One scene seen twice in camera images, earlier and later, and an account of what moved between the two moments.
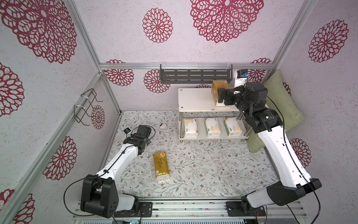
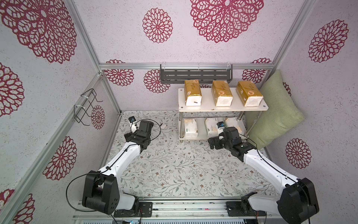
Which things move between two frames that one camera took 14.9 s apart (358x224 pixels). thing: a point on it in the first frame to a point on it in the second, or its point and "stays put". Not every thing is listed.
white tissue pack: (190, 128) stays put
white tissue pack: (212, 127) stays put
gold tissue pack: (161, 165) to (192, 93)
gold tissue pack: (216, 84) stays put
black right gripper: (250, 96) to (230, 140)
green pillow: (280, 99) stays put
